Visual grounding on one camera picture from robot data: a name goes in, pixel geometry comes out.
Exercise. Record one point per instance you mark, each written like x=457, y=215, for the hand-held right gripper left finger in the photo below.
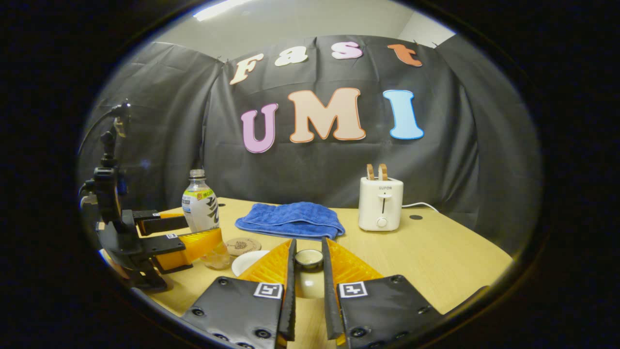
x=289, y=291

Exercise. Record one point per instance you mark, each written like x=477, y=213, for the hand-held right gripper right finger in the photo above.
x=329, y=291

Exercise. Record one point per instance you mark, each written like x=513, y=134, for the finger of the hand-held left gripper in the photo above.
x=162, y=224
x=193, y=247

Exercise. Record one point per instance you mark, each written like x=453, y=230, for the white teacup lid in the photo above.
x=309, y=278

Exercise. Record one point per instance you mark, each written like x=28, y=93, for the clear water bottle yellow label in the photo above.
x=201, y=208

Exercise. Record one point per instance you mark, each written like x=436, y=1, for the round cork coaster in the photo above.
x=242, y=245

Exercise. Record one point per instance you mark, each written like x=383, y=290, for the blue towel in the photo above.
x=293, y=219

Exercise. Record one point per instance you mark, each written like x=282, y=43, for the white toaster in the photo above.
x=380, y=203

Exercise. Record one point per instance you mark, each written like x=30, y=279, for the toast slice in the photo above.
x=382, y=172
x=370, y=172

